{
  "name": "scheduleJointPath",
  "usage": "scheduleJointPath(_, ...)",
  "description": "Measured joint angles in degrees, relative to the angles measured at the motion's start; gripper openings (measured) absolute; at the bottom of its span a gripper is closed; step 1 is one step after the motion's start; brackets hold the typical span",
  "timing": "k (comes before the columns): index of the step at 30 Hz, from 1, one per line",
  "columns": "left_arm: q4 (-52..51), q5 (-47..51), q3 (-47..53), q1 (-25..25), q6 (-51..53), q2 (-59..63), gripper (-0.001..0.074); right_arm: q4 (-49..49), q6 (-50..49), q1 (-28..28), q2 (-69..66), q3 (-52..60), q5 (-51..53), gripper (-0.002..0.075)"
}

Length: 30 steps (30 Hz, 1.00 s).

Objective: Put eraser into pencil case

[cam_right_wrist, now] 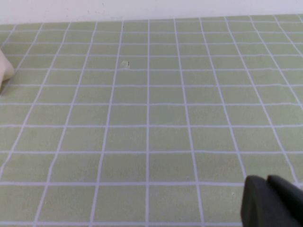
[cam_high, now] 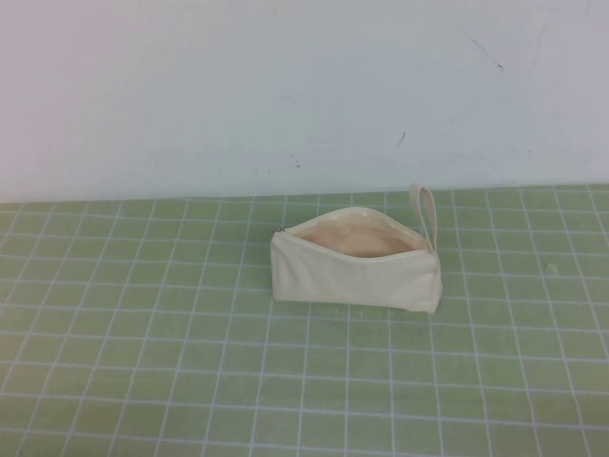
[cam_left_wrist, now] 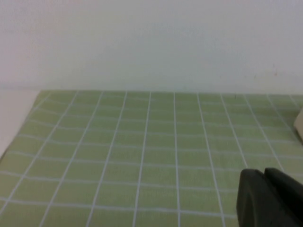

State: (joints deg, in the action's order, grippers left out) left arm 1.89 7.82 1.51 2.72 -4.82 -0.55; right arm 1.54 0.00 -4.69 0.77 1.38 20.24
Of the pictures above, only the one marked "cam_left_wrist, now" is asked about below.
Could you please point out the green grid tablecloth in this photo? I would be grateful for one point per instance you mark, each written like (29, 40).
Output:
(142, 153)

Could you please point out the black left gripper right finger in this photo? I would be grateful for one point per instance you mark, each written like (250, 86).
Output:
(285, 183)

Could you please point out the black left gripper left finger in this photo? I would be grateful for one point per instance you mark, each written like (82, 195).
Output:
(258, 201)

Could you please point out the cream fabric pencil case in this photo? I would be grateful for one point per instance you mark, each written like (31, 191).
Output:
(299, 127)

